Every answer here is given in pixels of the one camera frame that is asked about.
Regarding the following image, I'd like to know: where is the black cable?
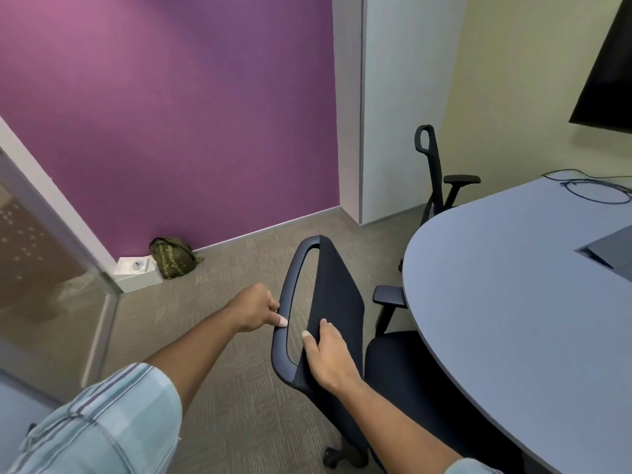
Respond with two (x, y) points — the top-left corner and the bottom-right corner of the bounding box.
(542, 169), (632, 206)

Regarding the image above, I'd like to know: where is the glass door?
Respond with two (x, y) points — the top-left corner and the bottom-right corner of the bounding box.
(0, 145), (123, 405)

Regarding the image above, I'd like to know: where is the black mesh office chair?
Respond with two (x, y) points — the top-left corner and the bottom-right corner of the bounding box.
(271, 235), (524, 474)

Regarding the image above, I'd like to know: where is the person's left forearm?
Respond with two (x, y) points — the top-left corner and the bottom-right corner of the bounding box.
(143, 308), (241, 415)

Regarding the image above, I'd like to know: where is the white box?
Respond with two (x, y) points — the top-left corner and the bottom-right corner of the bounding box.
(112, 255), (164, 294)

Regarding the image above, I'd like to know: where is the person's right forearm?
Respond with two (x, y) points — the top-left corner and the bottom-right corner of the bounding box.
(341, 377), (465, 474)

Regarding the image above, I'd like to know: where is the light plaid shirt sleeve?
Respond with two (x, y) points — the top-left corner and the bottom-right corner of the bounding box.
(0, 362), (183, 474)

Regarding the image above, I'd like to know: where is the green camouflage bag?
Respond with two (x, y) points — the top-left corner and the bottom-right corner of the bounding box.
(148, 237), (204, 280)

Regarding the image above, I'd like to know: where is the grey table cable hatch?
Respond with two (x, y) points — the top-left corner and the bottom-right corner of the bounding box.
(574, 227), (632, 283)

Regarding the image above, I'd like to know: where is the person's left hand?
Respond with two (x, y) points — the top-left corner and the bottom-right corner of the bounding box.
(224, 283), (289, 334)

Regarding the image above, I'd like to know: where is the black wall screen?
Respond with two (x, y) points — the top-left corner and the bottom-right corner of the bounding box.
(569, 0), (632, 133)

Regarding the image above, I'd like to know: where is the person's right hand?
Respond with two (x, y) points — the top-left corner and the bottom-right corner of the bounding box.
(301, 319), (365, 395)

